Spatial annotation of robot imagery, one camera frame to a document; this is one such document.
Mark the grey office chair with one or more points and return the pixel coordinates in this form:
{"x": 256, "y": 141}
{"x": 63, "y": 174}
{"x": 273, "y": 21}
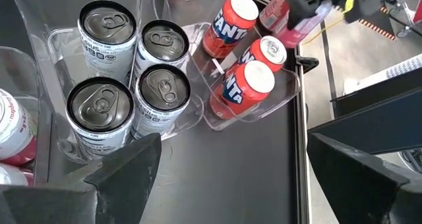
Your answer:
{"x": 409, "y": 16}

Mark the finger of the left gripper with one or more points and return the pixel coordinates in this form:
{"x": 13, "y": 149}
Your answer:
{"x": 303, "y": 6}

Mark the white red raspberry soda can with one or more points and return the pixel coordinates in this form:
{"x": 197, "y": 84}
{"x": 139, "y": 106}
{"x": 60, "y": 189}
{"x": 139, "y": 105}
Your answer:
{"x": 13, "y": 125}
{"x": 11, "y": 175}

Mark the black divider panel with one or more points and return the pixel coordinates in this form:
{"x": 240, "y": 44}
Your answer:
{"x": 362, "y": 118}

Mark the yellow gripper tag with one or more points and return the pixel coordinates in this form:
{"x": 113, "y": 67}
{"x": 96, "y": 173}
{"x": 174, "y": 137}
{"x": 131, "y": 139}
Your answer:
{"x": 350, "y": 0}

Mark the black C-clamp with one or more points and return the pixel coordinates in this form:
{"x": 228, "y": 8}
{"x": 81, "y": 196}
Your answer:
{"x": 306, "y": 63}

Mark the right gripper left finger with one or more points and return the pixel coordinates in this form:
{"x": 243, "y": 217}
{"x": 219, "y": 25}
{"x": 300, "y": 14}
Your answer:
{"x": 66, "y": 201}

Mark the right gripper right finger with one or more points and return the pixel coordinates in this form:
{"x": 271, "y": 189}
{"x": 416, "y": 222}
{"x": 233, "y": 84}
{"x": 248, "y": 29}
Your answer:
{"x": 356, "y": 184}

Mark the black hazard-striped floor mat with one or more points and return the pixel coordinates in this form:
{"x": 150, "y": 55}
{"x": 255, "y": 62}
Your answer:
{"x": 376, "y": 23}

